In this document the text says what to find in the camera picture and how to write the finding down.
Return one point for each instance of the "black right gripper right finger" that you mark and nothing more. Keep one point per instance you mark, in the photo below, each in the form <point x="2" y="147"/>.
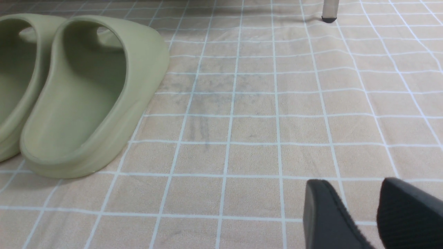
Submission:
<point x="408" y="217"/>

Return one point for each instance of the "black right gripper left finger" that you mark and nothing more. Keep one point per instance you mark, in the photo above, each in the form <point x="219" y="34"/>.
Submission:
<point x="327" y="223"/>

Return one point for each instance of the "silver metal shoe rack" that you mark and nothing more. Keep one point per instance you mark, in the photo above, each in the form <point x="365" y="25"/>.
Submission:
<point x="330" y="10"/>

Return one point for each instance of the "right green foam slipper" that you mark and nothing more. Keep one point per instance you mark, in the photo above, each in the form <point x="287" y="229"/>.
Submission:
<point x="103" y="73"/>

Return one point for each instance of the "green foam slipper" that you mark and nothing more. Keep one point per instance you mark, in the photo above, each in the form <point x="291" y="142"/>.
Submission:
<point x="103" y="73"/>
<point x="25" y="52"/>

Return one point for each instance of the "left green foam slipper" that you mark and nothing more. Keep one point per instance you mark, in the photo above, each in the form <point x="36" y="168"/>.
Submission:
<point x="25" y="52"/>

